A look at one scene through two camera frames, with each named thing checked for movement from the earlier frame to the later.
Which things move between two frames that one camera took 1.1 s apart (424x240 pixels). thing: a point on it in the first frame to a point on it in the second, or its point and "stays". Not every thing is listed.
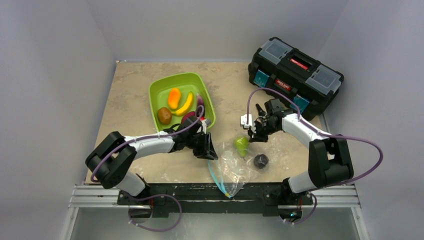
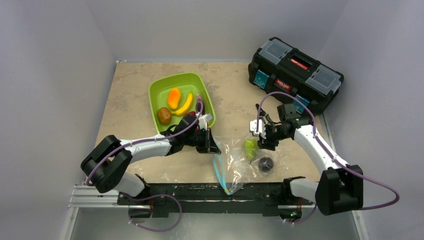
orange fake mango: (174, 98) stays
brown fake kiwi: (164, 115) stays
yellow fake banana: (184, 108) stays
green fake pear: (241, 144) to (251, 147)
